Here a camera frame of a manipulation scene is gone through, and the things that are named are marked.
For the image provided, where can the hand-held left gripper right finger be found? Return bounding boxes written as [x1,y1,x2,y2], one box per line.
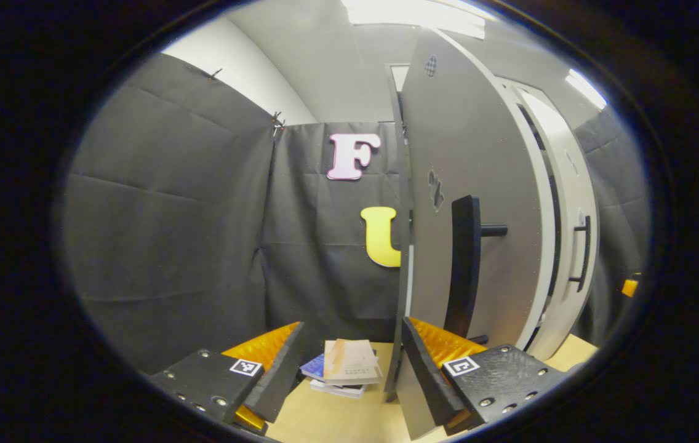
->
[400,316,569,434]

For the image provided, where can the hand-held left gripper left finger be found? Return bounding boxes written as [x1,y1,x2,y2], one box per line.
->
[150,321,306,436]

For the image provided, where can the grey cabinet door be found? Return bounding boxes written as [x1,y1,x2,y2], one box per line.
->
[385,31,556,441]
[513,83,599,361]

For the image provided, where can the grey shoe cabinet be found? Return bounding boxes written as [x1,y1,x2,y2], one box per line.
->
[385,62,599,394]

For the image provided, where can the blue cover book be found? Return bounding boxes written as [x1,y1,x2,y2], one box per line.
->
[299,354,327,382]

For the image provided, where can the white book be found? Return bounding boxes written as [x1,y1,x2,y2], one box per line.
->
[310,378,367,399]

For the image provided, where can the tan cover book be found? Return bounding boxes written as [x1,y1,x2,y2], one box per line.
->
[323,338,383,386]

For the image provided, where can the black backdrop cloth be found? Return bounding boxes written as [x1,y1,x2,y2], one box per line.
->
[571,105,652,345]
[63,52,412,376]

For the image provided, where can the small ceiling light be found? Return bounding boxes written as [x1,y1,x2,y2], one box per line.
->
[565,69,607,110]

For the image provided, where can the large ceiling light panel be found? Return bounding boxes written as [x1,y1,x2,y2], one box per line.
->
[342,0,487,39]

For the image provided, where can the black door handle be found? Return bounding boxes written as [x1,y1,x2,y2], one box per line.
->
[568,215,591,293]
[444,195,508,345]

